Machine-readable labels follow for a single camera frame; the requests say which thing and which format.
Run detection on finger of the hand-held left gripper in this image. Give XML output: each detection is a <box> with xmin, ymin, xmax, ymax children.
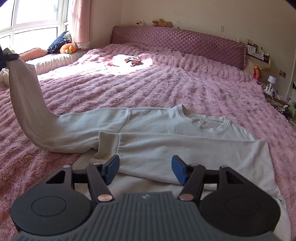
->
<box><xmin>0</xmin><ymin>47</ymin><xmax>19</xmax><ymax>70</ymax></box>

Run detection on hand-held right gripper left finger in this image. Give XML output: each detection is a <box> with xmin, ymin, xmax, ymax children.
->
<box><xmin>45</xmin><ymin>155</ymin><xmax>120</xmax><ymax>203</ymax></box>

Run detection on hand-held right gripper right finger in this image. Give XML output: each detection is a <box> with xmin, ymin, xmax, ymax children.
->
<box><xmin>171</xmin><ymin>156</ymin><xmax>243</xmax><ymax>202</ymax></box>

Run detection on white printed t-shirt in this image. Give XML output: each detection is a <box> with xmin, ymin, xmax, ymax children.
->
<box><xmin>8</xmin><ymin>57</ymin><xmax>292</xmax><ymax>241</ymax></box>

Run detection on small pink clothes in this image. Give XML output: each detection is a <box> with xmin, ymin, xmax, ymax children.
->
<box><xmin>107</xmin><ymin>54</ymin><xmax>144</xmax><ymax>67</ymax></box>

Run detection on pink pillow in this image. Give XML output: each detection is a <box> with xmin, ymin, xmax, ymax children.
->
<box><xmin>18</xmin><ymin>48</ymin><xmax>48</xmax><ymax>61</ymax></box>

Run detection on window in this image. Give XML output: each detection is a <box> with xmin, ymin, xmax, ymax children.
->
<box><xmin>0</xmin><ymin>0</ymin><xmax>70</xmax><ymax>56</ymax></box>

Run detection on white window seat mattress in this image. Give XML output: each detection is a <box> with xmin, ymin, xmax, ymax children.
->
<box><xmin>25</xmin><ymin>50</ymin><xmax>88</xmax><ymax>75</ymax></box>

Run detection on navy patterned pillow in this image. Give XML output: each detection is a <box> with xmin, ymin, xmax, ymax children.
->
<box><xmin>47</xmin><ymin>31</ymin><xmax>73</xmax><ymax>54</ymax></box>

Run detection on orange plush toy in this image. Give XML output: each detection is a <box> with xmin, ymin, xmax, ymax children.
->
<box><xmin>60</xmin><ymin>43</ymin><xmax>77</xmax><ymax>54</ymax></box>

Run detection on pink curtain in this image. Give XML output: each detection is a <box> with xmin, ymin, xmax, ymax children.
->
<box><xmin>69</xmin><ymin>0</ymin><xmax>93</xmax><ymax>50</ymax></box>

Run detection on pink fluffy blanket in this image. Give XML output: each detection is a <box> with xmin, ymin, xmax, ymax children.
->
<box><xmin>0</xmin><ymin>43</ymin><xmax>296</xmax><ymax>241</ymax></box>

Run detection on white power strip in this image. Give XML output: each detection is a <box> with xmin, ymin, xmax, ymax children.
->
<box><xmin>263</xmin><ymin>85</ymin><xmax>278</xmax><ymax>96</ymax></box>

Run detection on maroon quilted pillow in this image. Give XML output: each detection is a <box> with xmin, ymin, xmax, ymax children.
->
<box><xmin>110</xmin><ymin>25</ymin><xmax>247</xmax><ymax>70</ymax></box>

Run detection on brown teddy bear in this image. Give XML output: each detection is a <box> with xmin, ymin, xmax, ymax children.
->
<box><xmin>152</xmin><ymin>19</ymin><xmax>173</xmax><ymax>28</ymax></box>

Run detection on tangle of black cables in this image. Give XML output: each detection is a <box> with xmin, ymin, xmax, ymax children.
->
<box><xmin>272</xmin><ymin>103</ymin><xmax>294</xmax><ymax>123</ymax></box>

